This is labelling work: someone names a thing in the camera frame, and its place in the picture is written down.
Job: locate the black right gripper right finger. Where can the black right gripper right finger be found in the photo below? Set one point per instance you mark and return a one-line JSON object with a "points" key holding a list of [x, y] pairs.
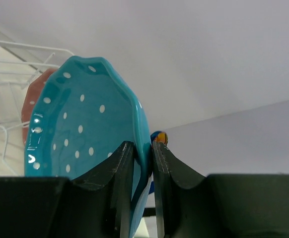
{"points": [[190, 205]]}

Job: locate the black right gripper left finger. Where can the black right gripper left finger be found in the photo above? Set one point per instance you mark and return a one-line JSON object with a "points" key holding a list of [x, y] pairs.
{"points": [[95, 205]]}

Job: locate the blue polka dot plate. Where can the blue polka dot plate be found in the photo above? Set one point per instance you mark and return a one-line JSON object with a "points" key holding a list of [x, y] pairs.
{"points": [[84, 112]]}

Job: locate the pink polka dot plate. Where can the pink polka dot plate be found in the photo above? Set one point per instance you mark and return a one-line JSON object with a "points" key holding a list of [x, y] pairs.
{"points": [[33, 93]]}

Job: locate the iridescent fork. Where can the iridescent fork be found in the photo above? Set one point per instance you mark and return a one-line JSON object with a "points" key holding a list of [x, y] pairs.
{"points": [[158, 136]]}

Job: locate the clear wire dish rack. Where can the clear wire dish rack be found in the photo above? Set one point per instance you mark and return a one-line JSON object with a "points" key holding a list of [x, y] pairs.
{"points": [[20, 65]]}

